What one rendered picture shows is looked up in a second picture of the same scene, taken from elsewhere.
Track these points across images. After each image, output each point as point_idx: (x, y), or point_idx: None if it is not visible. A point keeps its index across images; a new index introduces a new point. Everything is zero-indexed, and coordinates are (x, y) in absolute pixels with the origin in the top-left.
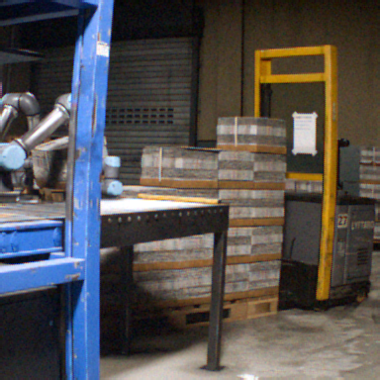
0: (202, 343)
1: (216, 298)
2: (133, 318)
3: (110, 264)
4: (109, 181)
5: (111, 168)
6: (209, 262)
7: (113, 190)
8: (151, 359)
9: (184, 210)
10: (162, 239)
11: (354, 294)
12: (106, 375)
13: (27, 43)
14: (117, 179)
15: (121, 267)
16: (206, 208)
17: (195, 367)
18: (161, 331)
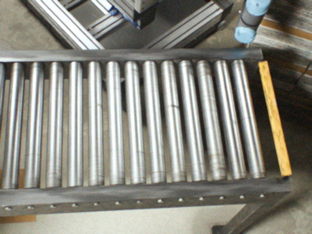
0: (298, 177)
1: (238, 219)
2: (278, 98)
3: (269, 55)
4: (240, 22)
5: (247, 12)
6: None
7: (236, 37)
8: (208, 172)
9: (151, 199)
10: (95, 211)
11: None
12: (129, 173)
13: None
14: (250, 27)
15: None
16: (215, 196)
17: (213, 221)
18: (308, 119)
